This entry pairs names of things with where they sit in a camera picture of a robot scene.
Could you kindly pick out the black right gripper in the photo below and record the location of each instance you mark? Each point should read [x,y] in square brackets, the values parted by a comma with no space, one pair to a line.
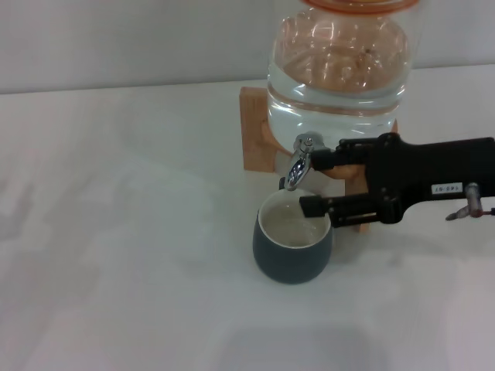
[417,170]

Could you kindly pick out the chrome faucet with lever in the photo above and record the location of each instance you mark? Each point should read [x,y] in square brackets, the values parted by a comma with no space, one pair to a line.
[298,166]

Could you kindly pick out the dark grey ceramic cup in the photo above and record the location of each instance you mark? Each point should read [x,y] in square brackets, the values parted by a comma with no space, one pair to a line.
[290,263]

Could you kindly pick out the glass water dispenser jar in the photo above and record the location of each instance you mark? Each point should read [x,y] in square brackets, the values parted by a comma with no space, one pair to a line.
[336,92]

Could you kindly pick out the wooden dispenser stand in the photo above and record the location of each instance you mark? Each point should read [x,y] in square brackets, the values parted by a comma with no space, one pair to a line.
[255,131]

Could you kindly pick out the metal right wrist connector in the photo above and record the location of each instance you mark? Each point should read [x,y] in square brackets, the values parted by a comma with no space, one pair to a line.
[472,201]

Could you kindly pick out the orange jar lid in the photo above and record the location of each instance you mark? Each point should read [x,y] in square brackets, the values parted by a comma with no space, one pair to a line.
[359,5]

